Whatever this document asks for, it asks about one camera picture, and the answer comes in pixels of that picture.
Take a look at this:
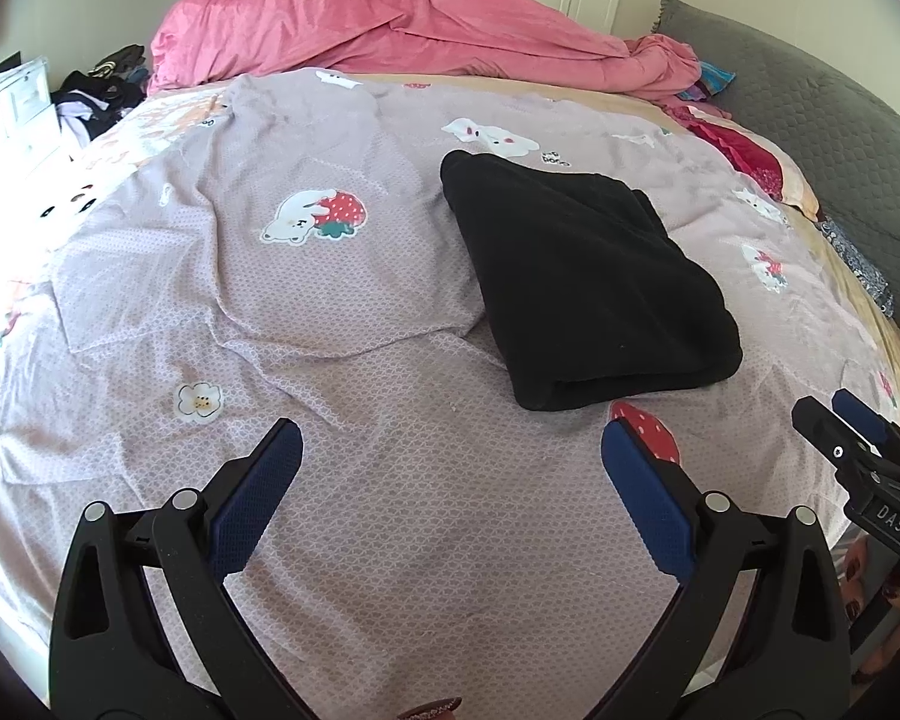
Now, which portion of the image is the blue patterned cloth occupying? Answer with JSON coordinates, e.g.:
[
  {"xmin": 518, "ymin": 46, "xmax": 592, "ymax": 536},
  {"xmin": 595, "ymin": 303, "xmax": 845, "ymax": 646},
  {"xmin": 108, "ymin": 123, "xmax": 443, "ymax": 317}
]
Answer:
[{"xmin": 817, "ymin": 217, "xmax": 895, "ymax": 316}]

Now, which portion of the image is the dark sparkly slipper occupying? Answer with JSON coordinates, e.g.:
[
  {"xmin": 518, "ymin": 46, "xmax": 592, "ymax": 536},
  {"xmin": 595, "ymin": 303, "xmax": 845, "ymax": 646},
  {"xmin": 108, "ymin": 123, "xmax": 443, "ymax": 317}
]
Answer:
[{"xmin": 397, "ymin": 697, "xmax": 466, "ymax": 720}]

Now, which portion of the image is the lilac printed bed sheet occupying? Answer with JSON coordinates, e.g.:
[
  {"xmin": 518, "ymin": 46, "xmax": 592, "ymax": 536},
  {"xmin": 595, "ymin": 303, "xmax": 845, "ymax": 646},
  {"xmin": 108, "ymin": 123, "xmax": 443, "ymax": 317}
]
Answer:
[{"xmin": 0, "ymin": 67, "xmax": 900, "ymax": 691}]

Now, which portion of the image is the striped colourful cloth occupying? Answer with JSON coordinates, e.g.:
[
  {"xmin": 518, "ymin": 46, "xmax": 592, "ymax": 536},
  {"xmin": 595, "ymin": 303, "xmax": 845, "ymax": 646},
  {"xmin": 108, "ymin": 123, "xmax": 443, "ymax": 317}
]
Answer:
[{"xmin": 675, "ymin": 64, "xmax": 737, "ymax": 106}]

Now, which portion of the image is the white drawer unit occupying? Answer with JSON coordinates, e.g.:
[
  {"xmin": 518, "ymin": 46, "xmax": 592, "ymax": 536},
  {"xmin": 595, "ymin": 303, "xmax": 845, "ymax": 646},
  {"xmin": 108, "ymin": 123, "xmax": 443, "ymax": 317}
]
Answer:
[{"xmin": 0, "ymin": 56, "xmax": 72, "ymax": 196}]

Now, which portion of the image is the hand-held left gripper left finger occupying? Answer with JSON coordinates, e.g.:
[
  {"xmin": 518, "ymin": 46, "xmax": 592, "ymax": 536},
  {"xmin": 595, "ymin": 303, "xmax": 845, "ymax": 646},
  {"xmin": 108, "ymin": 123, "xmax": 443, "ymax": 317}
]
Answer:
[{"xmin": 49, "ymin": 416, "xmax": 305, "ymax": 720}]

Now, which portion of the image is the pile of dark clothes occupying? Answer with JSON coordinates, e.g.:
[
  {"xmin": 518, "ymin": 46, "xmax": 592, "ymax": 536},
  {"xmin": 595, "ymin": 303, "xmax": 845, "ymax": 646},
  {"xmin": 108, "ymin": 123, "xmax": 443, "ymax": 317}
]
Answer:
[{"xmin": 49, "ymin": 45, "xmax": 151, "ymax": 147}]

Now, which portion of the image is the person's right hand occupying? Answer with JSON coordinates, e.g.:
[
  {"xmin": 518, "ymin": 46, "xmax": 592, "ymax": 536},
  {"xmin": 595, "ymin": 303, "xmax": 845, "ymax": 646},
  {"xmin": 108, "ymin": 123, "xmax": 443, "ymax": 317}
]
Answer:
[{"xmin": 840, "ymin": 540, "xmax": 900, "ymax": 683}]

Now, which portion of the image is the grey quilted headboard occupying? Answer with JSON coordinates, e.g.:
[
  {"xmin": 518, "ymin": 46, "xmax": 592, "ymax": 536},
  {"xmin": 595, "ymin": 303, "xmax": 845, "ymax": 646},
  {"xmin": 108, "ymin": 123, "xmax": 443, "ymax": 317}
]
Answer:
[{"xmin": 656, "ymin": 0, "xmax": 900, "ymax": 383}]

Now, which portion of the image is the red cloth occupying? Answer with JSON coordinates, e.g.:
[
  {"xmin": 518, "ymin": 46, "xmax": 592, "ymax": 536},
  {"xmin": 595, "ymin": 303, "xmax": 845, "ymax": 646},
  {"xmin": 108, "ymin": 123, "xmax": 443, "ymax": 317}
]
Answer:
[{"xmin": 664, "ymin": 101, "xmax": 785, "ymax": 200}]

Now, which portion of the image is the black long-sleeved sweater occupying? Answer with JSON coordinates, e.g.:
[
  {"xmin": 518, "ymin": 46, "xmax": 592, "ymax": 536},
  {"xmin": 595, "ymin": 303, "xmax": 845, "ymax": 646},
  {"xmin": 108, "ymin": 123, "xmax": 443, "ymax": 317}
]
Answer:
[{"xmin": 440, "ymin": 148, "xmax": 743, "ymax": 412}]

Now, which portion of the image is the pink duvet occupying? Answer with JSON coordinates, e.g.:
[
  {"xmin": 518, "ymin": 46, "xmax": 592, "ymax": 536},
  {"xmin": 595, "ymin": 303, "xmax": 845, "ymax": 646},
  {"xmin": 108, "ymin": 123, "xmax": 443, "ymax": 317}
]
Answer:
[{"xmin": 146, "ymin": 0, "xmax": 702, "ymax": 102}]

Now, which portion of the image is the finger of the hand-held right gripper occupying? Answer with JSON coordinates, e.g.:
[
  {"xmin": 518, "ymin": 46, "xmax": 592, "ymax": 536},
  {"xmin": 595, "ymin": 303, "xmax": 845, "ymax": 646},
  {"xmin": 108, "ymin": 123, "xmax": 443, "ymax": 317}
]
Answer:
[
  {"xmin": 832, "ymin": 388, "xmax": 900, "ymax": 452},
  {"xmin": 791, "ymin": 396, "xmax": 875, "ymax": 482}
]

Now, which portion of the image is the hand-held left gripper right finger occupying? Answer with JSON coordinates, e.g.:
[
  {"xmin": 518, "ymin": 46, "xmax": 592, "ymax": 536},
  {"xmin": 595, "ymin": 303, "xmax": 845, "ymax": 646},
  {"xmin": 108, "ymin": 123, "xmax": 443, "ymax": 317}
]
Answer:
[{"xmin": 600, "ymin": 418, "xmax": 852, "ymax": 720}]

